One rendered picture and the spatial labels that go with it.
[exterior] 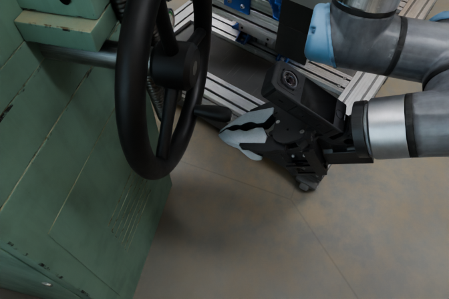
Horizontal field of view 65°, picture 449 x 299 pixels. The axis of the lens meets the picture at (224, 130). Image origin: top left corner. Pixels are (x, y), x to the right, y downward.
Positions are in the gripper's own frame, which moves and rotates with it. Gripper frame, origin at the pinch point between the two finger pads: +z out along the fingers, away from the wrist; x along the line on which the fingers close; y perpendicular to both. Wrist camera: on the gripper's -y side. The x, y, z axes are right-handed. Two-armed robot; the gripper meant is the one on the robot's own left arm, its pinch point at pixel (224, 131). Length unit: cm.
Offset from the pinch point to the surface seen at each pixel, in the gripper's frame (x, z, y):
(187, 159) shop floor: 29, 54, 50
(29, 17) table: -2.6, 10.8, -26.4
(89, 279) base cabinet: -21.5, 35.5, 17.6
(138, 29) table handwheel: -7.6, -7.0, -23.4
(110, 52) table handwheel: -1.3, 5.9, -18.5
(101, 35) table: -1.5, 4.7, -21.0
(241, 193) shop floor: 22, 34, 61
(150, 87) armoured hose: 2.8, 9.7, -8.5
